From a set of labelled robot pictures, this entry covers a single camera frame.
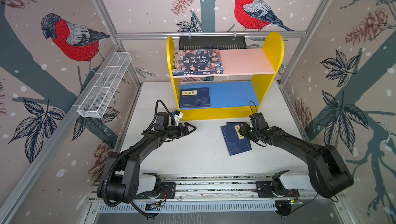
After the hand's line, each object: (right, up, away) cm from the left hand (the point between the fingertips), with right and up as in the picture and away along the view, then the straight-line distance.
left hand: (191, 130), depth 83 cm
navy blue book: (0, +18, +7) cm, 19 cm away
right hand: (+29, -3, +8) cm, 30 cm away
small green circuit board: (-17, -34, -11) cm, 39 cm away
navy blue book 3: (+31, +2, +13) cm, 34 cm away
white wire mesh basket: (-45, +16, -11) cm, 49 cm away
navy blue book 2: (+26, -9, +5) cm, 27 cm away
